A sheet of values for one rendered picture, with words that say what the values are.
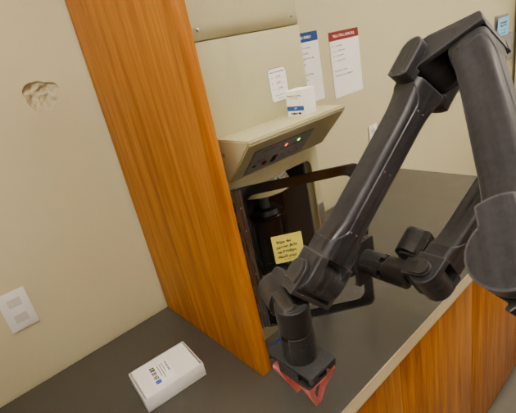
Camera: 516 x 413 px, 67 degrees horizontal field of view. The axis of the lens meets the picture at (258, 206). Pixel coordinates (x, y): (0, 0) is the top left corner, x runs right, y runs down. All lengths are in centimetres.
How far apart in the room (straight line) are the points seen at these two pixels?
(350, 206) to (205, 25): 49
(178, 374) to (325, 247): 60
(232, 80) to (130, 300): 79
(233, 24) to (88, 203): 65
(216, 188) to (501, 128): 49
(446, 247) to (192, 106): 54
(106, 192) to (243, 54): 59
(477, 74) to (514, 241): 27
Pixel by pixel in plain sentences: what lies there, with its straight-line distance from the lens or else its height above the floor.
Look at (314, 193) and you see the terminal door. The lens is 93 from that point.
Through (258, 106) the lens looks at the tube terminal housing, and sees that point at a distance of 96.
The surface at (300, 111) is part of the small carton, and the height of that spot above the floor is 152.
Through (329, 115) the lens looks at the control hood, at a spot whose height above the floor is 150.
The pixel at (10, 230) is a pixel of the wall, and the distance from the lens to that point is 120.
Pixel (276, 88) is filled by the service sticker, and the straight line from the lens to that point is 100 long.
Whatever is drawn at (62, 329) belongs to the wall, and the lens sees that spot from 133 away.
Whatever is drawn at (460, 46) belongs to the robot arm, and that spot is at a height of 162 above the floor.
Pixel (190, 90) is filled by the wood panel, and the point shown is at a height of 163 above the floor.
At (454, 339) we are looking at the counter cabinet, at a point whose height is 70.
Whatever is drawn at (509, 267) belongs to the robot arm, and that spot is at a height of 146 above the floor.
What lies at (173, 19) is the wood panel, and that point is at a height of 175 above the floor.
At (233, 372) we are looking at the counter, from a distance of 108.
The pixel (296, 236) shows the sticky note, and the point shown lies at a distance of 97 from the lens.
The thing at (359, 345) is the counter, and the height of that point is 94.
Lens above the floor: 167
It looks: 22 degrees down
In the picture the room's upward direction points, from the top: 12 degrees counter-clockwise
